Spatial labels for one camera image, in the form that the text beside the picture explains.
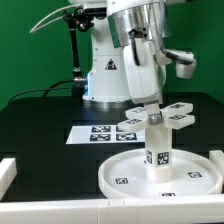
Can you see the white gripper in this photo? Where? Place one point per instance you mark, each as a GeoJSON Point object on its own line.
{"type": "Point", "coordinates": [143, 81]}

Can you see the white cross-shaped table base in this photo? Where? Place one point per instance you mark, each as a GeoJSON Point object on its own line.
{"type": "Point", "coordinates": [175, 116]}

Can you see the white round table top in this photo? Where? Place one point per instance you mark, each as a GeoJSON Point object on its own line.
{"type": "Point", "coordinates": [124, 176]}

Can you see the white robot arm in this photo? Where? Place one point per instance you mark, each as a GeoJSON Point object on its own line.
{"type": "Point", "coordinates": [116, 24]}

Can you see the white marker sheet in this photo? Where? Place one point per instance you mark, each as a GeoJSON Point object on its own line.
{"type": "Point", "coordinates": [102, 134]}

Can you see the white left fence block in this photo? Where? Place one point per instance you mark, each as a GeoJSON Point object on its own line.
{"type": "Point", "coordinates": [8, 172]}

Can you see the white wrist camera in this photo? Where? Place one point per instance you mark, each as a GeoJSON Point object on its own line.
{"type": "Point", "coordinates": [185, 63]}

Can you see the white front fence rail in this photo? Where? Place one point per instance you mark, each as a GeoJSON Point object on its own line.
{"type": "Point", "coordinates": [167, 210]}

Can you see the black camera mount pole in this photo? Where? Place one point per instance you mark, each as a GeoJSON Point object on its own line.
{"type": "Point", "coordinates": [76, 43]}

